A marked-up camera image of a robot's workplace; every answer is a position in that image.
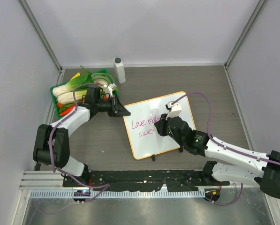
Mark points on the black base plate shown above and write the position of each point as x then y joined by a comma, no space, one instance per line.
149,180

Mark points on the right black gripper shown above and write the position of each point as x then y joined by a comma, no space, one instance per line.
160,126

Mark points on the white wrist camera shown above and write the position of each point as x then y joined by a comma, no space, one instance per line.
108,89
174,110

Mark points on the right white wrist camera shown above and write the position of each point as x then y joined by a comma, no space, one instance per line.
174,110

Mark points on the green onion bundle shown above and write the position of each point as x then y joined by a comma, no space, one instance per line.
102,78

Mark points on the orange carrot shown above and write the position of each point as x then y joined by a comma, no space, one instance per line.
64,109

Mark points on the green plastic tray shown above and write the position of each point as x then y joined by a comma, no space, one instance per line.
79,93

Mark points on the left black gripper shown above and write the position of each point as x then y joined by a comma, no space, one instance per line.
117,109

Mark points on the white bottle grey cap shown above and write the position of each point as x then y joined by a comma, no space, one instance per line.
119,70

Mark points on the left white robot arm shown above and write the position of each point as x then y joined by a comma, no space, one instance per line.
52,141

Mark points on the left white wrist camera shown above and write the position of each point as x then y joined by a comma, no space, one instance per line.
108,89

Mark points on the bok choy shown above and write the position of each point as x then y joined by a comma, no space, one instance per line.
64,93

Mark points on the orange framed whiteboard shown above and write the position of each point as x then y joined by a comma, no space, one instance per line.
143,137

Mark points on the white slotted cable duct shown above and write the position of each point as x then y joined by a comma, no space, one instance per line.
78,194

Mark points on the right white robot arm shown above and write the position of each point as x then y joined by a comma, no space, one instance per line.
247,167

